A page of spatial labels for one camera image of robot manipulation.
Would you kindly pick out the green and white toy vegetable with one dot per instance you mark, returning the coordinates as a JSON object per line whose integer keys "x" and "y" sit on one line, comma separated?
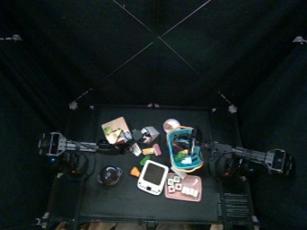
{"x": 113, "y": 134}

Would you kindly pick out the yellow toy in basket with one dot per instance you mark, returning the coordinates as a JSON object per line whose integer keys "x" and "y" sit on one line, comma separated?
{"x": 185, "y": 151}

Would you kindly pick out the white cube with green face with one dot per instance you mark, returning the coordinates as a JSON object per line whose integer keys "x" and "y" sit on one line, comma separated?
{"x": 171, "y": 181}
{"x": 177, "y": 178}

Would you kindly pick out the white strip of tiles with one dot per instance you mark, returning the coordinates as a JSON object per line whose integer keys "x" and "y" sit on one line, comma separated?
{"x": 190, "y": 192}

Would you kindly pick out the white printed table label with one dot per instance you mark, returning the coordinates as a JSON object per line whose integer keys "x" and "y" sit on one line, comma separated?
{"x": 234, "y": 204}

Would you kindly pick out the white mug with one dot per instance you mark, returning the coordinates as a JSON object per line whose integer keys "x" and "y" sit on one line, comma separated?
{"x": 171, "y": 124}

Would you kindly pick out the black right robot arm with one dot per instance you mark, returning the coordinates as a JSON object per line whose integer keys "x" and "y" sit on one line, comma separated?
{"x": 247, "y": 154}

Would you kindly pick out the white cube with red face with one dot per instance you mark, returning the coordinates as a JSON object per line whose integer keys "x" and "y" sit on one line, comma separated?
{"x": 171, "y": 188}
{"x": 179, "y": 186}

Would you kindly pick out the pink tray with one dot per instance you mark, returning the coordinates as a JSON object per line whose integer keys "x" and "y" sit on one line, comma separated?
{"x": 191, "y": 182}

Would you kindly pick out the yellow toy block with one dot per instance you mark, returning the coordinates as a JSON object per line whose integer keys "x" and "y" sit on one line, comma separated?
{"x": 149, "y": 151}

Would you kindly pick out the white striped toy paring knife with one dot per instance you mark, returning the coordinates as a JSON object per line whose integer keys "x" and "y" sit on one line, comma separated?
{"x": 137, "y": 149}

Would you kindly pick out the green toy in basket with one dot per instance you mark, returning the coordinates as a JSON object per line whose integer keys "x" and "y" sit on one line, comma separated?
{"x": 181, "y": 156}

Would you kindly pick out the white toy in basket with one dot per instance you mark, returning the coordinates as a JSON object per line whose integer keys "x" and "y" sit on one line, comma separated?
{"x": 186, "y": 161}

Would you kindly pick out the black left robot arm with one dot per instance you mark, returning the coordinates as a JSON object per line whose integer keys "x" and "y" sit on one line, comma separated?
{"x": 77, "y": 145}

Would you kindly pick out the orange toy food piece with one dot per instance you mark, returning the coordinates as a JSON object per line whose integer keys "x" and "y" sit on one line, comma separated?
{"x": 135, "y": 171}

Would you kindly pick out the pink toy block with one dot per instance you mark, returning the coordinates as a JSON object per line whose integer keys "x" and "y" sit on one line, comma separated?
{"x": 158, "y": 149}

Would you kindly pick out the wooden cutting board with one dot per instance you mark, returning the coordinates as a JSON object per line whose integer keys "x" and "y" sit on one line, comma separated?
{"x": 114, "y": 125}

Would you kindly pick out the white toy tablet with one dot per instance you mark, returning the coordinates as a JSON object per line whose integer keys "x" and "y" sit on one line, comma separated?
{"x": 154, "y": 176}

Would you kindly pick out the grey frame centre clamp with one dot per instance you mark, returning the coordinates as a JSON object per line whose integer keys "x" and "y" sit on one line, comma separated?
{"x": 153, "y": 105}

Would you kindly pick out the grey toy drawer box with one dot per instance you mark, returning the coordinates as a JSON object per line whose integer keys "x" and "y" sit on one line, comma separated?
{"x": 151, "y": 133}

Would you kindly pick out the grey frame corner bracket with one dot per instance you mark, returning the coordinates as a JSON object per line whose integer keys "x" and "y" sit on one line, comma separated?
{"x": 300, "y": 39}
{"x": 233, "y": 108}
{"x": 73, "y": 105}
{"x": 14, "y": 38}

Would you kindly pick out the teal basket with orange rim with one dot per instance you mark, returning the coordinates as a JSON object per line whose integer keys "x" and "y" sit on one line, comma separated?
{"x": 175, "y": 140}

